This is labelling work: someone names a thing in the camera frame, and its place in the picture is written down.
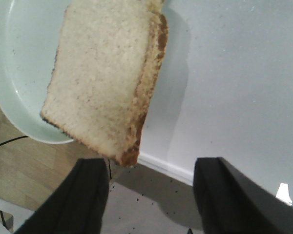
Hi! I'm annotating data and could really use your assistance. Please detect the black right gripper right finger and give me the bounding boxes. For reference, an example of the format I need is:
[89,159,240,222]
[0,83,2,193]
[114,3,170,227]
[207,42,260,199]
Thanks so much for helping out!
[193,157,293,234]

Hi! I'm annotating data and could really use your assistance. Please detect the black cable on floor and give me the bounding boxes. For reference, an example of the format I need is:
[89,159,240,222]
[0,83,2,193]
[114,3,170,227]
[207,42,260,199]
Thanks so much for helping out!
[0,135,29,148]

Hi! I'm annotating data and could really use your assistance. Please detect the bread slice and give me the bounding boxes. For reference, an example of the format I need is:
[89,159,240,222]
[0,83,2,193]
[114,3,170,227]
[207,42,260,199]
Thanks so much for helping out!
[40,0,168,167]

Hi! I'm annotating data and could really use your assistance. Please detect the mint green plate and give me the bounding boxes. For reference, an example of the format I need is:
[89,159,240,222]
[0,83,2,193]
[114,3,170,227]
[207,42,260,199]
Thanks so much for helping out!
[0,0,72,144]

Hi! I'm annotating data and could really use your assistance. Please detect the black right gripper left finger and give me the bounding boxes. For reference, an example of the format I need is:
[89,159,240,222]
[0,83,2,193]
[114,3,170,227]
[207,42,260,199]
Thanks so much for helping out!
[16,158,109,234]

